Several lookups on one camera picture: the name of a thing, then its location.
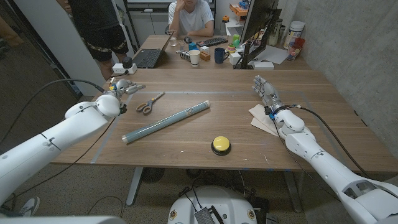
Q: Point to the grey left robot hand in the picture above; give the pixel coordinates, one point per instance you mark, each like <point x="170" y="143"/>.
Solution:
<point x="124" y="85"/>

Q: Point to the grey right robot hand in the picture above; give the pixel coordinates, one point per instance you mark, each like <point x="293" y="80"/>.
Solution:
<point x="269" y="93"/>

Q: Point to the grey and yellow scissors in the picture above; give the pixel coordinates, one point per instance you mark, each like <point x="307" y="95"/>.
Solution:
<point x="155" y="98"/>

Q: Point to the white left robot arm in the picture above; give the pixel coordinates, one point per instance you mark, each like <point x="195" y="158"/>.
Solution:
<point x="62" y="133"/>

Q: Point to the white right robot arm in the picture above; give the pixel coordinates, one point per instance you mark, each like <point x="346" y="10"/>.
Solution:
<point x="326" y="168"/>

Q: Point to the rolled blue-grey map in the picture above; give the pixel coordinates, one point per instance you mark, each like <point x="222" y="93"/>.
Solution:
<point x="164" y="122"/>

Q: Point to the yellow push button black base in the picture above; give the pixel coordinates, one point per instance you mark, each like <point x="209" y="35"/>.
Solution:
<point x="221" y="143"/>

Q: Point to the white power strip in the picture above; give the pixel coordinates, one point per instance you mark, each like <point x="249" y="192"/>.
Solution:
<point x="117" y="69"/>

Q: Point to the black power adapter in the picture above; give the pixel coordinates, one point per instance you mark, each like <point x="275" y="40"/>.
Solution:
<point x="127" y="62"/>

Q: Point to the beige paper napkin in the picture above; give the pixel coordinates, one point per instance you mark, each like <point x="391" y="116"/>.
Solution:
<point x="259" y="116"/>

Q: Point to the flat white box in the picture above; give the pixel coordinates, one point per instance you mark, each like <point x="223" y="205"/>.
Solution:
<point x="263" y="65"/>

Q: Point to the black laptop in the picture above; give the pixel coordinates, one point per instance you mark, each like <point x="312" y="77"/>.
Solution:
<point x="147" y="57"/>

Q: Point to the white paper sheet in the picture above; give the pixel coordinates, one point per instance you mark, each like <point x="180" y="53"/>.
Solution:
<point x="273" y="54"/>

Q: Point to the white cube box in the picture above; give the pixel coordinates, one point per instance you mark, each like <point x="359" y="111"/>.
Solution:
<point x="234" y="58"/>

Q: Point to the colourful stacking toy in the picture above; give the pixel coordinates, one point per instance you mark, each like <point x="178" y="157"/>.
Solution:
<point x="231" y="48"/>

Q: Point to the green plastic object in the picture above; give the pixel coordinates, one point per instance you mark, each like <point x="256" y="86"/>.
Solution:
<point x="236" y="40"/>

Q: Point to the dark blue mug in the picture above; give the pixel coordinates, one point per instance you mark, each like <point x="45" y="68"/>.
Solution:
<point x="219" y="56"/>

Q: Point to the white cylindrical canister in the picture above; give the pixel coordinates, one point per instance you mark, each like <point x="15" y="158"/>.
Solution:
<point x="293" y="32"/>

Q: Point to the clear drinking glass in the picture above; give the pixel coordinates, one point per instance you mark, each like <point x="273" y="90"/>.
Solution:
<point x="171" y="37"/>

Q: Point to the black white striped object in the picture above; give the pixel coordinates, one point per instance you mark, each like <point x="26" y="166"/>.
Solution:
<point x="185" y="56"/>

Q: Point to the standing person black shirt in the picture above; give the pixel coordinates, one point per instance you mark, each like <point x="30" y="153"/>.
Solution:
<point x="93" y="18"/>

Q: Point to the orange block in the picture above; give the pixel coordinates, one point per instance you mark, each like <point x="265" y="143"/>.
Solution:
<point x="205" y="56"/>

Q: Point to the white paper cup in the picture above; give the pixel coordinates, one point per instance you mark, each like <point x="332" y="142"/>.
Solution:
<point x="194" y="59"/>

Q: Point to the black keyboard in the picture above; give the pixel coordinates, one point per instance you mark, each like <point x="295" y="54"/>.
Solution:
<point x="213" y="41"/>

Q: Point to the black computer mouse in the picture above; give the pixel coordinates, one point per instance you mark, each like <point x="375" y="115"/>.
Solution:
<point x="187" y="40"/>

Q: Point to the small white cube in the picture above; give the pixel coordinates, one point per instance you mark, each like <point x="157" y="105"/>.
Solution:
<point x="204" y="48"/>

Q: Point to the black monitor on stand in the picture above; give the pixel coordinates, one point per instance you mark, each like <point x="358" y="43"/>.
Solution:
<point x="258" y="15"/>

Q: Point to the blue cube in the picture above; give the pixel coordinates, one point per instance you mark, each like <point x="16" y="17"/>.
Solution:
<point x="192" y="46"/>

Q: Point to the orange tray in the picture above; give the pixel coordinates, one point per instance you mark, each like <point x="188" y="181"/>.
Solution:
<point x="238" y="10"/>

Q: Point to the seated person white shirt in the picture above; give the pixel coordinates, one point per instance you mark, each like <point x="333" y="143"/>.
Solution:
<point x="194" y="17"/>

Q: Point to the white table leg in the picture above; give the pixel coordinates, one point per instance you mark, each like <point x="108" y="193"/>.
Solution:
<point x="134" y="186"/>
<point x="293" y="191"/>

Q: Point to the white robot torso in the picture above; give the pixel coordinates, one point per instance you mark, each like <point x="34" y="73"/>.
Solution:
<point x="214" y="199"/>

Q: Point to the white sneaker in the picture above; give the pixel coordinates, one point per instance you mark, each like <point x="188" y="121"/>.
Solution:
<point x="29" y="206"/>

